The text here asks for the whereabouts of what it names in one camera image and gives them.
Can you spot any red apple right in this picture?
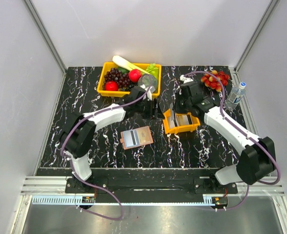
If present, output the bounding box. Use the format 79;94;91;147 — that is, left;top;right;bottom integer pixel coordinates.
128;69;142;83

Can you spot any red apple left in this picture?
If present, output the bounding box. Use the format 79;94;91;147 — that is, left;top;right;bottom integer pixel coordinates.
105;81;119;92

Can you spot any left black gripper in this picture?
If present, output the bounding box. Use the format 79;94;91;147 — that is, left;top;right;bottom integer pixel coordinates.
135;98;165;120

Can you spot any purple grape bunch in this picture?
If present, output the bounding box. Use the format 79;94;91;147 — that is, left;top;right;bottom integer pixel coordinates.
102;68;131;89

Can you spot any purple cable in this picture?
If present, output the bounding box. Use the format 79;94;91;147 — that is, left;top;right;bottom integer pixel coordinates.
182;71;282;212
59;74;153;220

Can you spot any orange card box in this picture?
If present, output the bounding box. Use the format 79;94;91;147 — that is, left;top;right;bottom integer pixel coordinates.
163;109;200;135

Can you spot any white magnetic stripe card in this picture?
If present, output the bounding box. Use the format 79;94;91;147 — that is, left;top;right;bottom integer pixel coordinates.
123;130;139;148

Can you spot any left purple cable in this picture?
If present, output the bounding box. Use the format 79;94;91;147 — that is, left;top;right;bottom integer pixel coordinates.
59;74;153;220

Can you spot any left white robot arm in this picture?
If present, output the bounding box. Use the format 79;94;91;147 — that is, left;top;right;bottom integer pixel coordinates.
59;85;164;193

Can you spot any yellow fruit tray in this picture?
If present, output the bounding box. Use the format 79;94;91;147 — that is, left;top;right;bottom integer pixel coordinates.
97;62;162;98

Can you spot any clear plastic water bottle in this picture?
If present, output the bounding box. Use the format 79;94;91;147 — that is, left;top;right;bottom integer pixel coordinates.
224;82;246;111

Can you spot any white green leek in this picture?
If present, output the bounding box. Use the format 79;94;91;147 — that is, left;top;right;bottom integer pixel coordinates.
112;55;160;78

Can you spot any black grape bunch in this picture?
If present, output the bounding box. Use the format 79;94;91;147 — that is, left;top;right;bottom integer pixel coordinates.
119;82;137;92

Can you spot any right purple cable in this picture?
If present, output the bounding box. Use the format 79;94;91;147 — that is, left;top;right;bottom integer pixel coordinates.
182;71;282;212

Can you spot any stack of cards in box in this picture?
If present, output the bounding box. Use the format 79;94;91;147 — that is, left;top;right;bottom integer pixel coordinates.
169;114;193;128

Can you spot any red apple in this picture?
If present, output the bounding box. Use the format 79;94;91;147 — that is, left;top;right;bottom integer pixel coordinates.
128;69;142;83
105;81;119;92

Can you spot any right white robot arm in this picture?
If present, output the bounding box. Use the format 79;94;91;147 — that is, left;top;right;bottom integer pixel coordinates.
171;79;278;193

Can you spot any green avocado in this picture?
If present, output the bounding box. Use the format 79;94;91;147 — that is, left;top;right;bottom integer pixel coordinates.
117;67;129;74

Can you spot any yellow credit card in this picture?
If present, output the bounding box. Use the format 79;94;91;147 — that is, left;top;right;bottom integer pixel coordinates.
136;127;152;144

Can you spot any aluminium frame rail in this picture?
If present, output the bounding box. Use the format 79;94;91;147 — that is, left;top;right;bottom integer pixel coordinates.
22;0;67;74

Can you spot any green netted melon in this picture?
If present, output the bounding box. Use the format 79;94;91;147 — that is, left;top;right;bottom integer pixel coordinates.
137;74;158;93

